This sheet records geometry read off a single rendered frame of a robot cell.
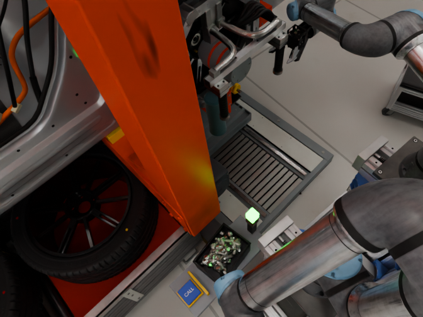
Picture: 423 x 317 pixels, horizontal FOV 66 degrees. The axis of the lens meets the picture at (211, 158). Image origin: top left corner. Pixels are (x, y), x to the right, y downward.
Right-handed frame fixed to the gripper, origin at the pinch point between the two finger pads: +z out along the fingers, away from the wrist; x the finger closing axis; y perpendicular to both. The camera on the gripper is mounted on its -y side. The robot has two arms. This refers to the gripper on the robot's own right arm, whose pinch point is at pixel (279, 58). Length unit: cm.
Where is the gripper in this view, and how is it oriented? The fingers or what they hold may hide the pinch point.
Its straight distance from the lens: 149.9
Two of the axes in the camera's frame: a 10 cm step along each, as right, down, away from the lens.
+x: 6.9, 6.0, -4.1
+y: -0.9, -4.9, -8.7
